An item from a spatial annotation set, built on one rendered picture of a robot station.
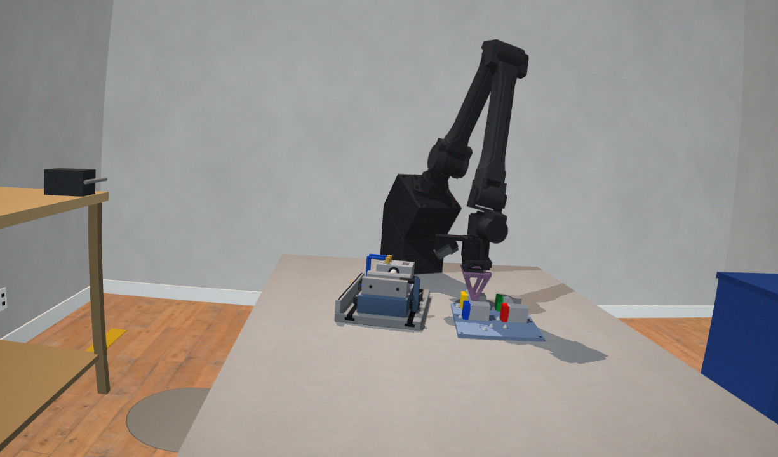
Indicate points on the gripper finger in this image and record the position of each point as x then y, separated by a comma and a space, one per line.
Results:
477, 281
485, 276

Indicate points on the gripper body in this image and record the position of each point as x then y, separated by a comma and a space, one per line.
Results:
483, 260

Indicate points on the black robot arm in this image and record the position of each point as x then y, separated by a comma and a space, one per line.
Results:
500, 66

